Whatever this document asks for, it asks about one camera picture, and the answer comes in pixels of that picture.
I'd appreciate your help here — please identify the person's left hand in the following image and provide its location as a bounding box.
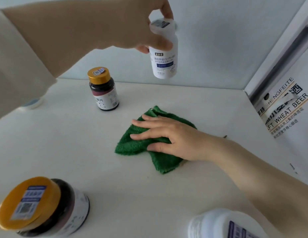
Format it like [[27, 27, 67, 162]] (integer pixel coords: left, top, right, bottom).
[[94, 0, 174, 55]]

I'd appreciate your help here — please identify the person's right hand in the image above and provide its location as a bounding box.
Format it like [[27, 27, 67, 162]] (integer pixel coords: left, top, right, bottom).
[[130, 114, 219, 162]]

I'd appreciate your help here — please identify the green cleaning cloth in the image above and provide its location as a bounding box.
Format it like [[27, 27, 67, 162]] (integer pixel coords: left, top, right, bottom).
[[115, 105, 197, 175]]

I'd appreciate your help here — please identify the white bottle navy label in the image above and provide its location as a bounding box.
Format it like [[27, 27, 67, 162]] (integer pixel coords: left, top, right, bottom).
[[148, 18, 179, 79], [187, 208, 269, 238]]

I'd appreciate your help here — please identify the gold cap dark bottle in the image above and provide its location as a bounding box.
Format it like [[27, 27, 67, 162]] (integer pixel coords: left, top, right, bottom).
[[0, 177, 91, 238], [87, 66, 120, 112]]

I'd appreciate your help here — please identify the white bottle light blue label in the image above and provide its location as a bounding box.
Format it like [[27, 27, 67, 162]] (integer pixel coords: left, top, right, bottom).
[[21, 96, 44, 110]]

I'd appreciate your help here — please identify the person's left forearm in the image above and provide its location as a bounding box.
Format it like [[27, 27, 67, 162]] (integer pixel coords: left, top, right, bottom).
[[1, 0, 115, 79]]

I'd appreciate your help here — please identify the person's right forearm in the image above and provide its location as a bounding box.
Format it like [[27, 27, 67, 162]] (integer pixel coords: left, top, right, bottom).
[[213, 138, 308, 238]]

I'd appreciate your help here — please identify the white printed carton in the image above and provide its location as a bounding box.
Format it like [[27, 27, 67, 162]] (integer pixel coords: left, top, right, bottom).
[[253, 42, 308, 171]]

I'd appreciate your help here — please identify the white arm sleeve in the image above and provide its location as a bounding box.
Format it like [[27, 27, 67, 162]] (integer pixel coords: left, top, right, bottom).
[[0, 7, 57, 122]]

